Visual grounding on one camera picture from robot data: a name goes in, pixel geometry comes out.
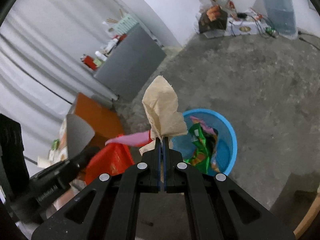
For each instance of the mint green utensil holder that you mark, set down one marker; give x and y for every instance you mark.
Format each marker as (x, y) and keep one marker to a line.
(125, 25)

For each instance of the white cardboard box on floor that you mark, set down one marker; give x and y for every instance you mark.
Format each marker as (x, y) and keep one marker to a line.
(248, 26)

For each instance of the beige tissue paper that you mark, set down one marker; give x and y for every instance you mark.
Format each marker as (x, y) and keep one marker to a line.
(161, 107)

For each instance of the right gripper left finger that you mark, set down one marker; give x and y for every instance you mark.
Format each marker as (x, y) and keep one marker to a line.
(107, 208)

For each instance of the grey metal cabinet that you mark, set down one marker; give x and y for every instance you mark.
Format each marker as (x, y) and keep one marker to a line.
(131, 64)

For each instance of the dark printed box on floor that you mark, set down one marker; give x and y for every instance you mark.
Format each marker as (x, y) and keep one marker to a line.
(213, 19)

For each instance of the red plastic bag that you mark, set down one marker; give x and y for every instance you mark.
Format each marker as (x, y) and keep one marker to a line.
(113, 159)

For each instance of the blue plastic trash basket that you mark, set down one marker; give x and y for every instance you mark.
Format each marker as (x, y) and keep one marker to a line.
(226, 140)

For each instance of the orange wooden table side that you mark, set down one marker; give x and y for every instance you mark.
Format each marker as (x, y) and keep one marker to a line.
(105, 122)

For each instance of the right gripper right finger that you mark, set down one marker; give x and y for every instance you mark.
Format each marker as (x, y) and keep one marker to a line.
(217, 207)

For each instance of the pink tissue pack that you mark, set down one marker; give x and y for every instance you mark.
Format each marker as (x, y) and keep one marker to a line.
(136, 139)

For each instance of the large blue water jug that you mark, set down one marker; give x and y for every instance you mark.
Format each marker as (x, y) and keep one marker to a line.
(282, 15)

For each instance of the red thermos bottle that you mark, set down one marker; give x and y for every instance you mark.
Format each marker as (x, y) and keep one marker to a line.
(89, 62)

